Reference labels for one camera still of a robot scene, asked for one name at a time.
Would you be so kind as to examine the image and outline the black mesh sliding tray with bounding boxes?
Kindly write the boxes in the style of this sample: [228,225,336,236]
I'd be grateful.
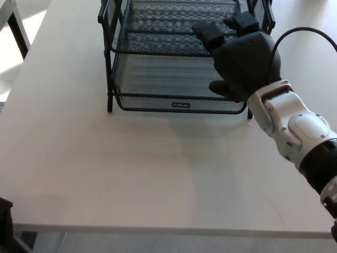
[104,0,272,57]

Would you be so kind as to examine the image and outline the black metal tray rack frame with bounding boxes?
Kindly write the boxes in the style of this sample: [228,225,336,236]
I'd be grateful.
[96,0,276,120]

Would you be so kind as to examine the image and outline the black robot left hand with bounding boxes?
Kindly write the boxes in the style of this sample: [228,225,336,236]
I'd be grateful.
[0,196,14,253]

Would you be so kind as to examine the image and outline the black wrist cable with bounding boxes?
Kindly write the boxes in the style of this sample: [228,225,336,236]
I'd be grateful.
[270,26,337,81]

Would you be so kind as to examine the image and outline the white side table black legs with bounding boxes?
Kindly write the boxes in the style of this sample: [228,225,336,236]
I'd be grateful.
[0,0,32,60]

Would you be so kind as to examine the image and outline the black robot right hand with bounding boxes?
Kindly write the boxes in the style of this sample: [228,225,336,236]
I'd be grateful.
[192,12,283,104]

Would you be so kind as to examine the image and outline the black mesh tray with nameplate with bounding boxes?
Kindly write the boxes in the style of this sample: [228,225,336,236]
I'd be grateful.
[110,52,247,115]

